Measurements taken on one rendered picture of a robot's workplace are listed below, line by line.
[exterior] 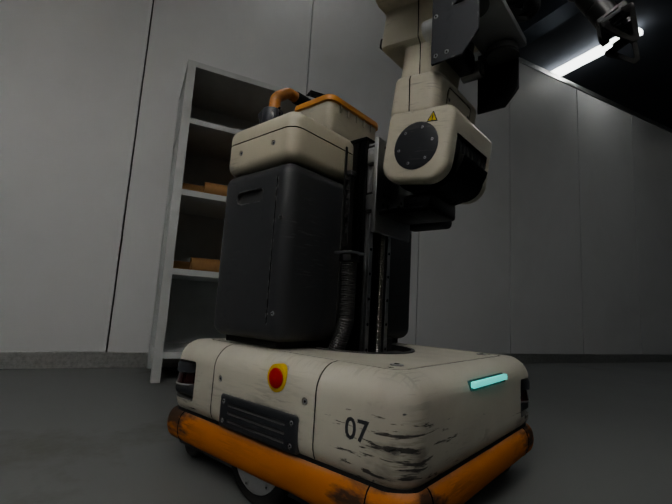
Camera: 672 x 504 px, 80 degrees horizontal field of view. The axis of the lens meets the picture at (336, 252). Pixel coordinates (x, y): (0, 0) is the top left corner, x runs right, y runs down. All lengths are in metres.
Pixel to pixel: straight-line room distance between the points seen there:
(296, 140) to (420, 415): 0.61
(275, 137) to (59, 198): 1.73
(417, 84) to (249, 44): 2.14
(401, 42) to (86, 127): 1.92
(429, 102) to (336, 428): 0.66
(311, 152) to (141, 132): 1.78
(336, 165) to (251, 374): 0.52
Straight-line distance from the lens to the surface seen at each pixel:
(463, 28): 0.95
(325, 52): 3.22
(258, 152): 0.99
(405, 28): 1.11
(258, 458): 0.84
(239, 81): 2.35
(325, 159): 0.98
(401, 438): 0.64
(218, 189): 2.15
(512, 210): 3.95
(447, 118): 0.89
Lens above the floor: 0.37
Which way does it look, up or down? 8 degrees up
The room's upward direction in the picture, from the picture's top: 3 degrees clockwise
